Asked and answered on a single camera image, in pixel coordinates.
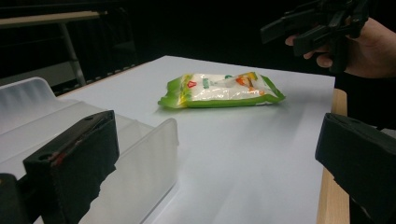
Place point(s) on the green and white food packet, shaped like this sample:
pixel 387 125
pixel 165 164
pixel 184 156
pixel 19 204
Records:
pixel 218 90

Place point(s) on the translucent plastic bin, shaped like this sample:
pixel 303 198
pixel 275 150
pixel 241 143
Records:
pixel 93 149

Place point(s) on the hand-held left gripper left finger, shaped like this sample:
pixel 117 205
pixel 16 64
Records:
pixel 74 161

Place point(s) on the metal stand with shelf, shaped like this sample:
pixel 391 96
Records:
pixel 59 40

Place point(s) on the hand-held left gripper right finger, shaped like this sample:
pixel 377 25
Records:
pixel 361 155

